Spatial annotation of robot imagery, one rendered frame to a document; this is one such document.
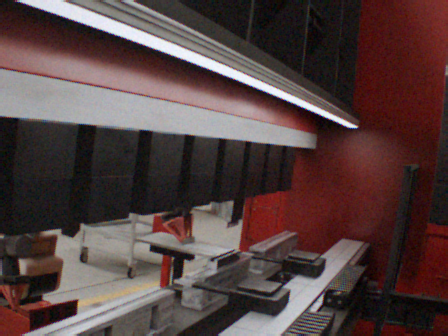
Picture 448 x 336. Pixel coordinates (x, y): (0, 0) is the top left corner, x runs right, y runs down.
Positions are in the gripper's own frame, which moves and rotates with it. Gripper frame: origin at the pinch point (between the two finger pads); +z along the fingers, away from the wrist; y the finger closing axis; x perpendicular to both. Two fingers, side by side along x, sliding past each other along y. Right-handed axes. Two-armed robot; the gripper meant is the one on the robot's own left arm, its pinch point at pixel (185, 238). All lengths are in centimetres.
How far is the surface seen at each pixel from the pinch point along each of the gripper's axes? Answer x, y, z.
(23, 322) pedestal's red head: 30, -52, 9
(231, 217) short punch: -18.1, -3.9, -0.8
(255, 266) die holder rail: -6.7, 32.8, 16.7
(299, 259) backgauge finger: -32.6, -3.0, 17.8
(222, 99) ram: -36, -31, -26
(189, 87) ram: -37, -51, -27
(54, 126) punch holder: -31, -96, -17
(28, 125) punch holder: -31, -102, -16
